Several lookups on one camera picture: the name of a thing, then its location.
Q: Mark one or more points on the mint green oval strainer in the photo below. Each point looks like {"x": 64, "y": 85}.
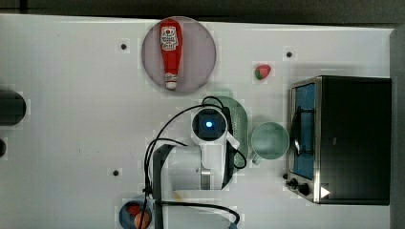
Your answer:
{"x": 239, "y": 123}

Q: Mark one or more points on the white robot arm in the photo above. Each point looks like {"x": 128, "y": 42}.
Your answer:
{"x": 208, "y": 164}

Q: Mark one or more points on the grey round plate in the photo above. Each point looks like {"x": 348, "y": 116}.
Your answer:
{"x": 198, "y": 55}

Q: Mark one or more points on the mint green mug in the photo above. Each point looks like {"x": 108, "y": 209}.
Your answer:
{"x": 269, "y": 141}

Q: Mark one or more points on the toy strawberry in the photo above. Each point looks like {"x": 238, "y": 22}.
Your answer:
{"x": 262, "y": 71}

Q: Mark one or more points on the red ketchup bottle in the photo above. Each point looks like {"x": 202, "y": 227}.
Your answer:
{"x": 171, "y": 51}

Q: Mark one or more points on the red toy fruit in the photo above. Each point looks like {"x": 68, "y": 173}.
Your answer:
{"x": 133, "y": 209}

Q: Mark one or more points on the blue bowl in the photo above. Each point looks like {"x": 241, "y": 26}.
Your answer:
{"x": 126, "y": 220}

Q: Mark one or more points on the black toaster oven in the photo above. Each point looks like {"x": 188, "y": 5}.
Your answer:
{"x": 340, "y": 130}

